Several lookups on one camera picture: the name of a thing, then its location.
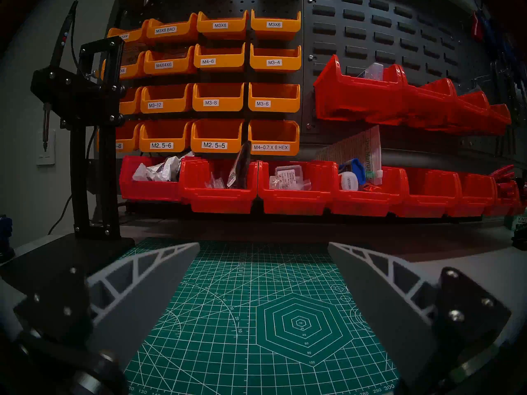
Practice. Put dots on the small clear parts bag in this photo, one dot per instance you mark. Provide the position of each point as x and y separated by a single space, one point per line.
216 181

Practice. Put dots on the white plastic bag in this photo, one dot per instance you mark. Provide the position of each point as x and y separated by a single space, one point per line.
158 172

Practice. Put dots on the green cutting mat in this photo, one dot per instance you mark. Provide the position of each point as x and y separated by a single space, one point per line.
255 295

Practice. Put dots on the yellow bin labelled M4X4X6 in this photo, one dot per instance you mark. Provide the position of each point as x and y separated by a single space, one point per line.
169 65

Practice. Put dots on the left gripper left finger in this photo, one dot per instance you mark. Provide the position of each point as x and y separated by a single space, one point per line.
136 299

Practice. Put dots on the yellow bin labelled M3X8 BAD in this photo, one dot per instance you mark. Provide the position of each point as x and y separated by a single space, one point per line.
173 30

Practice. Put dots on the black metal stand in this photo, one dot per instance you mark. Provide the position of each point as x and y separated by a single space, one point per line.
94 151

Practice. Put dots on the yellow bin labelled M3-8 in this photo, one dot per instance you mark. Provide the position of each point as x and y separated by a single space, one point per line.
220 102

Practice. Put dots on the small blue plastic part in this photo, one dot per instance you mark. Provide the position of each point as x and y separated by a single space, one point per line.
357 168

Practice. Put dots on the yellow bin labelled M4-0.7 hex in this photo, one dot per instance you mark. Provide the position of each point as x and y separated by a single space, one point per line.
273 147

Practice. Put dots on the yellow bin labelled M3-4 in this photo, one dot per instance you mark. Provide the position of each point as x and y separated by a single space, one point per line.
276 63

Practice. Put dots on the grey louvred panel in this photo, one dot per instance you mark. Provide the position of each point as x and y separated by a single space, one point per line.
395 40

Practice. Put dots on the tall clear parts bag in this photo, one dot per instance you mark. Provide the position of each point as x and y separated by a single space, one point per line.
358 147

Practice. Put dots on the red plastic parts bin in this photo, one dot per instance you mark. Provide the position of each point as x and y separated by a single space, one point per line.
296 203
218 200
498 120
370 203
473 196
502 203
428 106
469 114
350 98
148 190
428 196

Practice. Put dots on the clear plastic parts bag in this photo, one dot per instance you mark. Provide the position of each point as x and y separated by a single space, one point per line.
374 71

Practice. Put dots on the yellow bin labelled M3-12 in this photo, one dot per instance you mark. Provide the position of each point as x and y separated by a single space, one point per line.
169 104

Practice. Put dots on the clear bag of screws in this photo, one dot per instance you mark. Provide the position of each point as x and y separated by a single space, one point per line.
290 177

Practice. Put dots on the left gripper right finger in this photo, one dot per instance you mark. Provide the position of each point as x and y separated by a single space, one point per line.
383 299

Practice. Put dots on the yellow bin labelled M3-6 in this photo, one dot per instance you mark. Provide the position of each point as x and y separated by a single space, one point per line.
276 104

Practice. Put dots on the green white wipes box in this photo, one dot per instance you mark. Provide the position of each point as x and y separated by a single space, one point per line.
516 222

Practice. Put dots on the yellow bin labelled M2.5-5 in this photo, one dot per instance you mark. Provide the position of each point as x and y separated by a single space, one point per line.
216 145

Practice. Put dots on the white wall switch plate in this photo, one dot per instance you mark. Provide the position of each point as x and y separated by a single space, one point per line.
46 153

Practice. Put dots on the yellow bin labelled M3X6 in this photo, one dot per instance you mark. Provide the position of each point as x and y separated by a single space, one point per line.
276 26

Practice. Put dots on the blue bench vise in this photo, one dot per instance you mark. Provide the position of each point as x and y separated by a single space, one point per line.
5 238

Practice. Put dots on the yellow screw bin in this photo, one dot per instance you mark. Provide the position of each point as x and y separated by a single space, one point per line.
131 69
131 104
127 143
131 35

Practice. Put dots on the black pegboard panel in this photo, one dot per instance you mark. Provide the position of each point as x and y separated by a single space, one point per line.
230 1

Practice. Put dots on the dark antistatic parts bag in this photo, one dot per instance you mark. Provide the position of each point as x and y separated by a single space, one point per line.
239 163

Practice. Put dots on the small white tape roll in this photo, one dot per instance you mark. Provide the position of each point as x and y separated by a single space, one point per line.
349 181

